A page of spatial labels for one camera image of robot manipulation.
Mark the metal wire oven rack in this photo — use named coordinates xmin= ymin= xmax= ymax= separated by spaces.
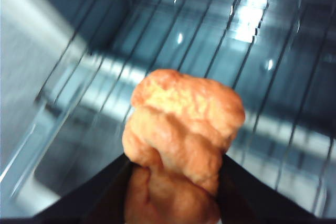
xmin=34 ymin=0 xmax=336 ymax=209

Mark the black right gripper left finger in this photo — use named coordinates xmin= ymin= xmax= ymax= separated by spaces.
xmin=26 ymin=154 xmax=132 ymax=224

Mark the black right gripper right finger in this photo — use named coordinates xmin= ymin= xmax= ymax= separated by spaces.
xmin=217 ymin=154 xmax=336 ymax=224

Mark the golden brown bread loaf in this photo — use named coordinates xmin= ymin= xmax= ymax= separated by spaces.
xmin=122 ymin=68 xmax=246 ymax=224

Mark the white glass oven door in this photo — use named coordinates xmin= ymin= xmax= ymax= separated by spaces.
xmin=0 ymin=87 xmax=336 ymax=222

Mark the white Toshiba toaster oven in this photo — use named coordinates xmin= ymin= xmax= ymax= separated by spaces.
xmin=0 ymin=0 xmax=336 ymax=224

